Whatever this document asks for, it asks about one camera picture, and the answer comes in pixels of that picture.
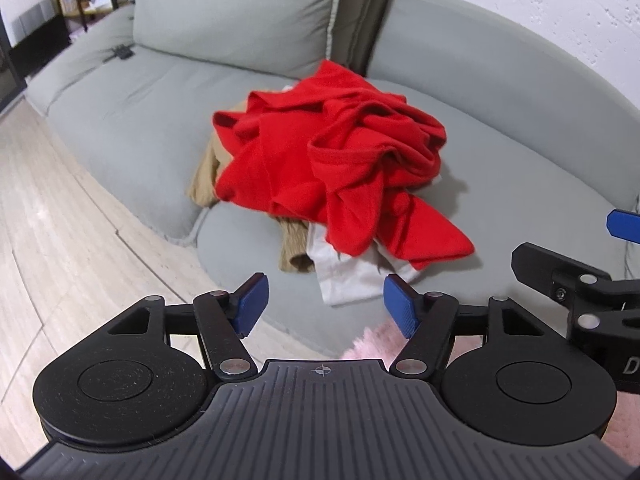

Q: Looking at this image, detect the pink fluffy rug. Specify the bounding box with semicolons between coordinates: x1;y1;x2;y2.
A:
341;321;640;466

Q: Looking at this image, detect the white garment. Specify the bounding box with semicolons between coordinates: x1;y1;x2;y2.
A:
306;223;421;307

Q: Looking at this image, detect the tan garment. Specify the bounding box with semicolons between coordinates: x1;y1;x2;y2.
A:
186;128;314;273

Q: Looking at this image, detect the crumpled red garment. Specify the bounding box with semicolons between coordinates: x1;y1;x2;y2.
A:
213;61;474;270

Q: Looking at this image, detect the small black device on sofa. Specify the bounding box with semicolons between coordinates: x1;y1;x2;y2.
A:
103;44;134;63

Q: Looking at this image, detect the grey sofa back cushion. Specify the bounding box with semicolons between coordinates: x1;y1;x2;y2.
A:
134;0;340;78

